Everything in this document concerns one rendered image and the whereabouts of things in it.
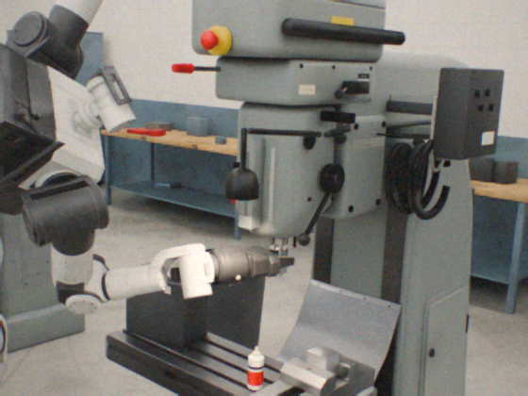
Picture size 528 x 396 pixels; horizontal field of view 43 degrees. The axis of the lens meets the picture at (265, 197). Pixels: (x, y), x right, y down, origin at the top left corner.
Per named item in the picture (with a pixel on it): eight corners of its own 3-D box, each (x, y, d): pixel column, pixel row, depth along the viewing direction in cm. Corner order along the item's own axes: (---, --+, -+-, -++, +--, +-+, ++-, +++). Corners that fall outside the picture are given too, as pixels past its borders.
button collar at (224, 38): (224, 56, 136) (225, 25, 135) (204, 55, 140) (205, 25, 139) (231, 56, 138) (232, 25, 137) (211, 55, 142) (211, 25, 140)
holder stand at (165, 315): (183, 348, 191) (184, 282, 187) (125, 330, 202) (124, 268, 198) (207, 335, 201) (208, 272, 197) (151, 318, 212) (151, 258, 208)
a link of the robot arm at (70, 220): (46, 265, 136) (44, 227, 125) (32, 231, 140) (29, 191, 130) (101, 248, 141) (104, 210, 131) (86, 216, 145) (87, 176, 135)
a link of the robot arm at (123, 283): (157, 303, 156) (81, 316, 159) (159, 265, 162) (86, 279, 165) (140, 280, 148) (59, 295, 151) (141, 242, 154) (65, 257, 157)
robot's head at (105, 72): (96, 121, 141) (114, 106, 136) (77, 86, 141) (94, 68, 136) (118, 115, 146) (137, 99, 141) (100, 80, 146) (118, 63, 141)
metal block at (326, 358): (324, 382, 158) (326, 358, 156) (305, 373, 162) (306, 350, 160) (338, 375, 161) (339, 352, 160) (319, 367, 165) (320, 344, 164)
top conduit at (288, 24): (293, 36, 131) (294, 17, 130) (276, 36, 133) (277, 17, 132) (405, 45, 164) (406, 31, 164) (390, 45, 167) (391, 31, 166)
